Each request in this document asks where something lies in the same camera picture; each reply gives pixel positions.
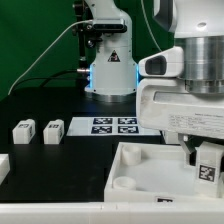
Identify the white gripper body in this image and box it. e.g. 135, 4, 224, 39
136, 47, 224, 139

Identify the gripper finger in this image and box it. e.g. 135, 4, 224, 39
178, 134, 197, 166

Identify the white square tabletop tray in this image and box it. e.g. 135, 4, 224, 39
104, 142, 224, 203

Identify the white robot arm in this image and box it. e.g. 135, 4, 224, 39
84, 0, 224, 165

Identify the white sheet with markers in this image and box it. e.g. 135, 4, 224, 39
67, 117, 160, 136

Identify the white block left edge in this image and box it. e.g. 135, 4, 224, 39
0, 154, 10, 185

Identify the white front rail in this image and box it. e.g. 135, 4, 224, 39
0, 201, 224, 224

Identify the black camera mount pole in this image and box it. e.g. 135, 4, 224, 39
72, 0, 101, 88

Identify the white cable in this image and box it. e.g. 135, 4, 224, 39
7, 19, 95, 96

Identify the black cable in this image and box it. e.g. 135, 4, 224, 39
11, 69, 88, 95

